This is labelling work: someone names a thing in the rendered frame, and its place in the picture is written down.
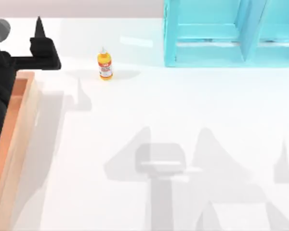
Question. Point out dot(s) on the orange bottle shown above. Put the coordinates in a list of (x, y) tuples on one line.
[(105, 66)]

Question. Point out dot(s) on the shallow salmon-coloured box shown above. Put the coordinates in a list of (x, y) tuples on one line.
[(14, 144)]

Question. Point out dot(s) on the light blue rack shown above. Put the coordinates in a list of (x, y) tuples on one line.
[(207, 31)]

